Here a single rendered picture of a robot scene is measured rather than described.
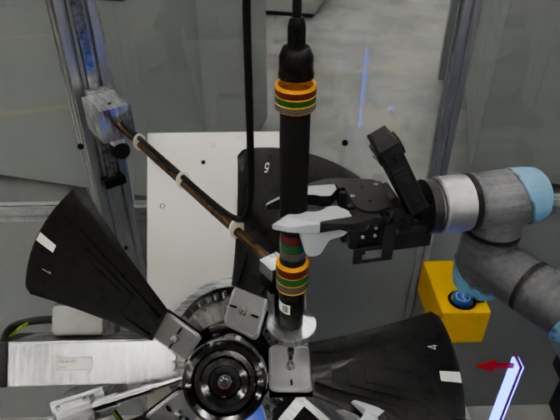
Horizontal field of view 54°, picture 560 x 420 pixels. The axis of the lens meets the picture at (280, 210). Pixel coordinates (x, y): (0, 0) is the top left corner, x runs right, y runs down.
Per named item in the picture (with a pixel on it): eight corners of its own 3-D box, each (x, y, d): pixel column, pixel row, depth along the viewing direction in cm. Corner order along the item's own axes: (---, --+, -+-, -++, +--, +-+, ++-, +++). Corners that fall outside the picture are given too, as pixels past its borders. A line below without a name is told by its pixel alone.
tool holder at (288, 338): (248, 316, 79) (246, 265, 74) (287, 295, 83) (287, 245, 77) (286, 355, 73) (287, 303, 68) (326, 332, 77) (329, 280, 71)
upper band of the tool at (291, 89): (267, 107, 58) (267, 82, 57) (298, 97, 60) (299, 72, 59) (291, 122, 56) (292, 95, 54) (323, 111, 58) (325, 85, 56)
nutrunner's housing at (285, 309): (272, 337, 79) (268, 15, 53) (293, 325, 81) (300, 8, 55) (288, 354, 77) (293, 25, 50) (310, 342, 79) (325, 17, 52)
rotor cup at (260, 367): (173, 337, 88) (157, 351, 75) (258, 307, 89) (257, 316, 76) (202, 423, 87) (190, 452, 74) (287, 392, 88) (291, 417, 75)
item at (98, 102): (86, 128, 117) (77, 92, 112) (117, 120, 121) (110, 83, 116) (104, 147, 111) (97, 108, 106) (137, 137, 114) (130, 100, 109)
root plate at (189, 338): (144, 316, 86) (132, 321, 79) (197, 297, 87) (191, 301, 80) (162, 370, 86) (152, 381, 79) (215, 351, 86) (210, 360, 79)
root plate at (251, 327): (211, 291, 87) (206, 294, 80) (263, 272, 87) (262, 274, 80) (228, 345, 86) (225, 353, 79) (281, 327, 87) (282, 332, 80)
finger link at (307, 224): (281, 272, 64) (351, 254, 67) (281, 232, 61) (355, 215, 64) (272, 256, 67) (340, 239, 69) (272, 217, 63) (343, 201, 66)
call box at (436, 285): (415, 294, 126) (422, 259, 120) (458, 293, 127) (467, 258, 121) (433, 348, 113) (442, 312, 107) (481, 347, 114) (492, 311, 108)
